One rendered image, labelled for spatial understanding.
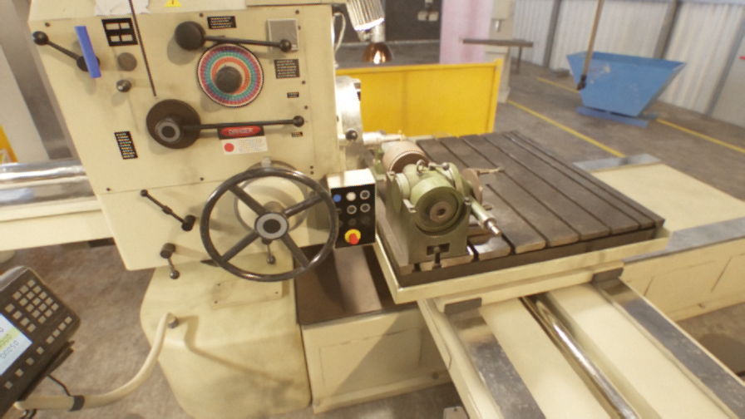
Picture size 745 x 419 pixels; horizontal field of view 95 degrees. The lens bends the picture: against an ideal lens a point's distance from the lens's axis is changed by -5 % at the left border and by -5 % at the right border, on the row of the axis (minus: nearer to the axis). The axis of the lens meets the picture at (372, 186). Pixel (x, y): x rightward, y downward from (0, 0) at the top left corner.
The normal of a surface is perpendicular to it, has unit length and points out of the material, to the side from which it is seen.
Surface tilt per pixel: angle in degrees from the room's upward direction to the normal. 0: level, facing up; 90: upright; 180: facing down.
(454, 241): 90
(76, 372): 0
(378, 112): 90
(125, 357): 0
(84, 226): 90
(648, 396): 0
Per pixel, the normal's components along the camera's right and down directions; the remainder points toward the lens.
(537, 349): -0.01, -0.88
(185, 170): 0.23, 0.46
